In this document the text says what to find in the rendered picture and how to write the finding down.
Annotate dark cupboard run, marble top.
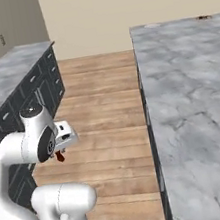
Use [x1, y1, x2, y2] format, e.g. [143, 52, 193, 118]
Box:
[0, 39, 86, 216]

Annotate pale cupboard door handle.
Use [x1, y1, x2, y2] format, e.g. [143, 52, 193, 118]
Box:
[37, 90, 45, 106]

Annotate red-brown chicken drumstick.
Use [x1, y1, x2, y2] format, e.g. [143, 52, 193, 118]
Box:
[54, 149, 67, 164]

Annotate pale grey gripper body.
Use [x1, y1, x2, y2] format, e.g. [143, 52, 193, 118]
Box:
[52, 130, 82, 153]

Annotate wall socket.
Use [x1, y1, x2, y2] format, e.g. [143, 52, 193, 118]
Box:
[0, 33, 7, 47]

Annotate brown thing on counter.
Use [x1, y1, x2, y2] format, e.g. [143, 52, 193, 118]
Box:
[195, 13, 213, 22]

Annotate marble dining counter, dark side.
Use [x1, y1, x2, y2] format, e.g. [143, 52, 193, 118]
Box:
[128, 12, 220, 220]

